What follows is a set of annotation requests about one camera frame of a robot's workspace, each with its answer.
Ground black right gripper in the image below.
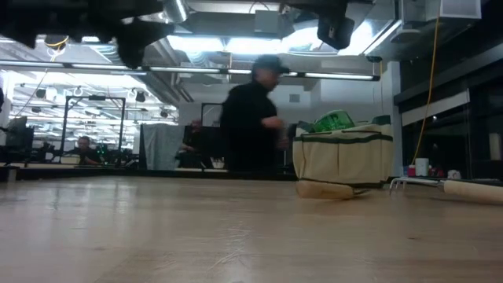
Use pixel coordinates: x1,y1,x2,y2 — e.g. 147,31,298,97
316,13,355,51

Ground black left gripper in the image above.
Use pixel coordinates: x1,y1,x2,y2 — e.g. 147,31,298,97
0,0,176,70

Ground green plastic spray bottle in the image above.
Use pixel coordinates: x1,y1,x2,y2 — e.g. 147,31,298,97
312,109,357,134

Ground wooden-handled garden trowel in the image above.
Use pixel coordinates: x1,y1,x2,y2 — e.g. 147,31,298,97
295,179,373,201

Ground wooden-handled hand rake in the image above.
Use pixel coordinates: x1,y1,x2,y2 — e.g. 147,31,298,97
388,176,503,206

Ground beige green-trimmed gardening bag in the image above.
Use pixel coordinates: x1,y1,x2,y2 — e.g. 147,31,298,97
292,115,395,190

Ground long ceiling light bar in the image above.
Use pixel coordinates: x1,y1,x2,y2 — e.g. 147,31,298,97
0,59,381,83

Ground person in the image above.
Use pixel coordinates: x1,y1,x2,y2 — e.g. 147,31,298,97
218,54,291,173
180,119,205,158
68,135,102,166

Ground grey hanging cloth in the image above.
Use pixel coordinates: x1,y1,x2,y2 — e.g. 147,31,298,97
140,123,185,171

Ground black partition screen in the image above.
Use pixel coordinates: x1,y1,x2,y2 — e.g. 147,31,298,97
184,125,226,171

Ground white ceiling vent box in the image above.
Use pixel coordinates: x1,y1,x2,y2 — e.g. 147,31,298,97
439,0,483,20

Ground white paper roll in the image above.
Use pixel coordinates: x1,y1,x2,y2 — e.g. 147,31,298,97
414,157,430,178

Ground round silver air duct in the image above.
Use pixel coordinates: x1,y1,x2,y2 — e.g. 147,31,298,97
163,0,189,24

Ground grey duct box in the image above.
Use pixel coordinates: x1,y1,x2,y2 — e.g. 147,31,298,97
253,9,281,35

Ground black rig frame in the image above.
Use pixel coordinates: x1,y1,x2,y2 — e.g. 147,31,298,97
200,102,225,172
61,95,127,164

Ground yellow cable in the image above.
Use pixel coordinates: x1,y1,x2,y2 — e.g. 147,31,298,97
410,15,441,166

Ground black metal table frame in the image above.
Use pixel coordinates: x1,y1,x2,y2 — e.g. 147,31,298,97
0,164,503,193

